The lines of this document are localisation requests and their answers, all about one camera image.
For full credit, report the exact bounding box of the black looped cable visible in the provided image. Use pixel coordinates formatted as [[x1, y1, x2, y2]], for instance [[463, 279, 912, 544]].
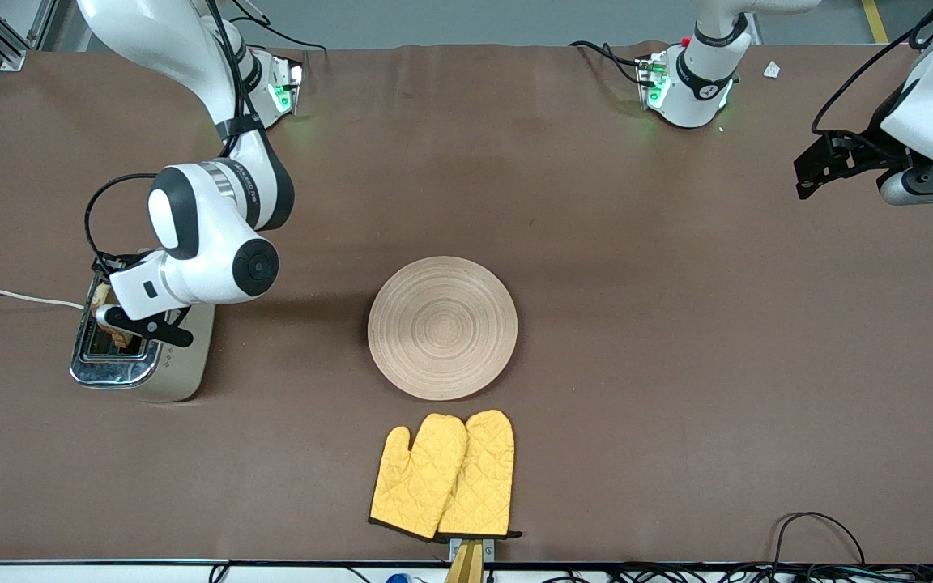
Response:
[[772, 511, 867, 566]]

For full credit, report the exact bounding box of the cream and chrome toaster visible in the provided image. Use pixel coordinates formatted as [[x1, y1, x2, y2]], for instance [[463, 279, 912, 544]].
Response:
[[70, 271, 217, 403]]

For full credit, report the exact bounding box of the bread slice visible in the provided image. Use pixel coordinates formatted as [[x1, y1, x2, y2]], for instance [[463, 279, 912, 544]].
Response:
[[92, 303, 132, 350]]

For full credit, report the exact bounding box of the black cable bundle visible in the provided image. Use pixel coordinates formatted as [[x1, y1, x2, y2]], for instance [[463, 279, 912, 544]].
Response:
[[539, 564, 933, 583]]

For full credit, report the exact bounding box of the black arm base cable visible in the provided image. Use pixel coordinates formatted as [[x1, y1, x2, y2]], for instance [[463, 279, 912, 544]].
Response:
[[228, 0, 330, 56], [569, 40, 647, 87]]

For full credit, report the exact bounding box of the brown table cover cloth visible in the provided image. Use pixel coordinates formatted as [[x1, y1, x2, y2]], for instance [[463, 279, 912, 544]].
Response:
[[0, 40, 933, 565]]

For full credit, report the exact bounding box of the black right arm base cable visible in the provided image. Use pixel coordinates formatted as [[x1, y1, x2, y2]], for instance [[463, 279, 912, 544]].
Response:
[[228, 0, 330, 56]]

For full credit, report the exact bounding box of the yellow quilted oven mitt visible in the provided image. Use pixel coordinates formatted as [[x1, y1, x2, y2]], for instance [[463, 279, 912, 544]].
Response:
[[369, 414, 468, 542], [437, 409, 523, 540]]

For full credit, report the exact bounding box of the black left arm base cable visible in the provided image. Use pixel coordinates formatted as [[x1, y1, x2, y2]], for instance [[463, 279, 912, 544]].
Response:
[[569, 40, 647, 87]]

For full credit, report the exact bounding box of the round wooden plate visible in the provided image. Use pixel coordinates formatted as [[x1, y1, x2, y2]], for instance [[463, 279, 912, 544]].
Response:
[[367, 256, 519, 402]]

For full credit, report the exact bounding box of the grey metal bracket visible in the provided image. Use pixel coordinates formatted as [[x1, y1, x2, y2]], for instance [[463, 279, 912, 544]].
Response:
[[448, 536, 496, 563]]

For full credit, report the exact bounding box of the aluminium frame profile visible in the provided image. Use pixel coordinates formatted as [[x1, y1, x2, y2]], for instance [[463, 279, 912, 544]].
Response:
[[0, 0, 59, 74]]

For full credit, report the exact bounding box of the wooden stick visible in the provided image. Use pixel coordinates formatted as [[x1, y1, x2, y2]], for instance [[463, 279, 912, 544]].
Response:
[[445, 541, 484, 583]]

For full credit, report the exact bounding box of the white toaster power cord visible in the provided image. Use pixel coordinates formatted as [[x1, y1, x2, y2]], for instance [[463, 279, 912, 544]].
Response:
[[0, 288, 85, 311]]

